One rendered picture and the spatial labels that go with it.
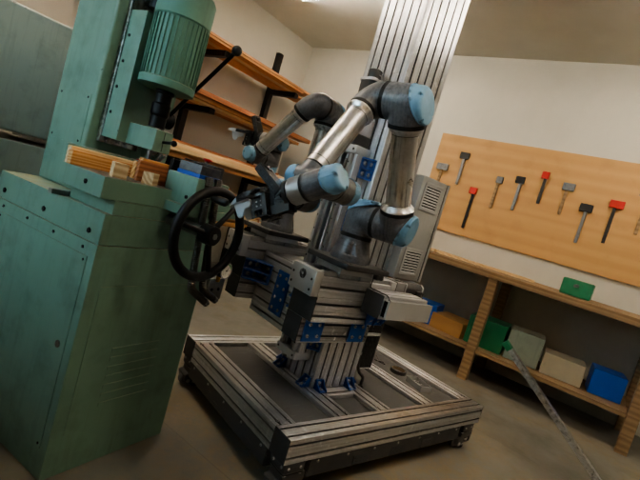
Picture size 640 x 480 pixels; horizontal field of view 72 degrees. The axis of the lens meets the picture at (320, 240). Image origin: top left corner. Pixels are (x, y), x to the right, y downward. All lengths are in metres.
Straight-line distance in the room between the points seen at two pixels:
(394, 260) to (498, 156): 2.50
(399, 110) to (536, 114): 3.07
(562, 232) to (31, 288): 3.66
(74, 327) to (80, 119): 0.69
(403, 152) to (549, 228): 2.82
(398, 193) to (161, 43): 0.87
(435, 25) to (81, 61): 1.33
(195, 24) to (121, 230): 0.67
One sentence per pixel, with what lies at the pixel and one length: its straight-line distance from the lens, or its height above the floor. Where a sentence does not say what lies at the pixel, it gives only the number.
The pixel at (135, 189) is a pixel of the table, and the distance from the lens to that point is 1.37.
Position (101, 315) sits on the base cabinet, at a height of 0.50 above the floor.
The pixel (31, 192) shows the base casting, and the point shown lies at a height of 0.77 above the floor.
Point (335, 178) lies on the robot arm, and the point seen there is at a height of 1.06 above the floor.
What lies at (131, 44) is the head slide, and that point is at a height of 1.31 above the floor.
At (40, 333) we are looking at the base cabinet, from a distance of 1.57.
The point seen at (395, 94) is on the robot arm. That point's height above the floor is 1.36.
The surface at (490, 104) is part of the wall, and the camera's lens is 4.52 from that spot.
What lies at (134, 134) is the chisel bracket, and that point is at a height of 1.03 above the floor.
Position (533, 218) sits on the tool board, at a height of 1.36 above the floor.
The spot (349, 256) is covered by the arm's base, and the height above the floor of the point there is 0.84.
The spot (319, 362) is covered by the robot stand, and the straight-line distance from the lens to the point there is 1.94.
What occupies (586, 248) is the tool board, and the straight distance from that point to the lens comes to 4.11.
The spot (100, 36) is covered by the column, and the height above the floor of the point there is 1.31.
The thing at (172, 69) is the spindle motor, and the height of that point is 1.26.
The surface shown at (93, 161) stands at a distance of 1.47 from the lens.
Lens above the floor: 1.00
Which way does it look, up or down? 5 degrees down
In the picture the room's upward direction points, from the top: 16 degrees clockwise
